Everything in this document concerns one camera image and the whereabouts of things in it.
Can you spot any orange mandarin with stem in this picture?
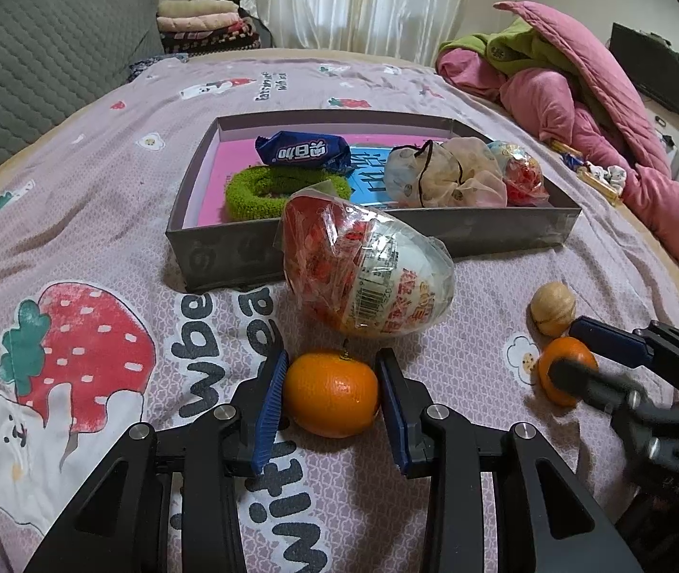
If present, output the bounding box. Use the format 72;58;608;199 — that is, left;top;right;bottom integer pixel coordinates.
282;352;379;440

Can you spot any red toy egg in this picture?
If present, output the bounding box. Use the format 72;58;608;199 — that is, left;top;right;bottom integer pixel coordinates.
281;188;456;339

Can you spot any beige mesh drawstring pouch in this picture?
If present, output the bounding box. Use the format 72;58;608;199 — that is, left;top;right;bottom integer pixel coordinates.
383;137;509;208

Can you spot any green fuzzy hair scrunchie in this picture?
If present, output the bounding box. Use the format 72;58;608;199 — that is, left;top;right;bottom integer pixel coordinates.
224;166;352;221

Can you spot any blue snack packet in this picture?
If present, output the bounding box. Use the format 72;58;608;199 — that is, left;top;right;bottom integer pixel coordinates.
254;131;354;176

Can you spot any small clutter on bed edge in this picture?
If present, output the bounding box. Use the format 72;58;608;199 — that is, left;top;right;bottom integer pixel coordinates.
548;138;627;206

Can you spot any pink quilted comforter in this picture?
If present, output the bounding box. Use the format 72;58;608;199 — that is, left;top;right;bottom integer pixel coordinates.
435;1;679;262

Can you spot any black flat television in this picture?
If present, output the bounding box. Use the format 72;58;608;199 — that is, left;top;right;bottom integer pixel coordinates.
608;22;679;115

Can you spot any pink blue children's book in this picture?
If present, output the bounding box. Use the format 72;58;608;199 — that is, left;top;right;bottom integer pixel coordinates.
183;133;445;228

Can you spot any green blanket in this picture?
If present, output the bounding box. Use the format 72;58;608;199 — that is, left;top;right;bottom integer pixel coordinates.
436;17;579;76

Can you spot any grey shallow cardboard tray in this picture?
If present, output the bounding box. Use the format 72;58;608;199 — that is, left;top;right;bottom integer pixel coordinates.
166;109;581;292

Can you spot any grey quilted headboard cover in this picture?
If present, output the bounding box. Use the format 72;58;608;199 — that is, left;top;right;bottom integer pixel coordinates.
0;0;162;166

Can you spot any stack of folded blankets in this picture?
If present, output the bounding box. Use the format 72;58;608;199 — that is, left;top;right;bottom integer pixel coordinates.
156;0;263;56

